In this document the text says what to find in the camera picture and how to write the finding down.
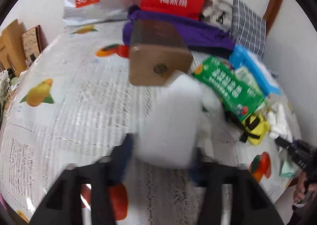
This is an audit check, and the white rubber glove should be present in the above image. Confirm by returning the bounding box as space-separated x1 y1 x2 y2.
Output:
266 101 297 185

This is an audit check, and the white sponge block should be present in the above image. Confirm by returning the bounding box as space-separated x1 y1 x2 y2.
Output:
135 71 202 169

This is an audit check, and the person right hand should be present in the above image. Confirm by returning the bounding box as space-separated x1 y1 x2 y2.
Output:
293 171 317 202

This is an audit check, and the blue tissue pack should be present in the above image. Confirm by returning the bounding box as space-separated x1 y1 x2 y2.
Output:
229 44 282 96

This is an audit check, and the grey checkered cushion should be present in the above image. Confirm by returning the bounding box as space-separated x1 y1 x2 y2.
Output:
230 0 266 58

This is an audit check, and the purple towel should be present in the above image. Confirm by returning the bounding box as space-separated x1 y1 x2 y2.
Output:
122 5 235 59

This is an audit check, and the beige backpack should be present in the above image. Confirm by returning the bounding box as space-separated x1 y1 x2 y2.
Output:
199 0 233 32

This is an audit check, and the dark green tea box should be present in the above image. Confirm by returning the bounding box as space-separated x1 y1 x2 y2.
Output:
129 19 193 86

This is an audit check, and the wooden headboard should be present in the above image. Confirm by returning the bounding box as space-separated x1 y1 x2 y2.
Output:
0 19 27 77

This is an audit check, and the brown patterned book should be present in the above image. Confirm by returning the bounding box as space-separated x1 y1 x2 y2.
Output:
21 25 42 67

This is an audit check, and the brown wooden door frame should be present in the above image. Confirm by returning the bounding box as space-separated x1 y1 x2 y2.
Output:
263 0 283 34

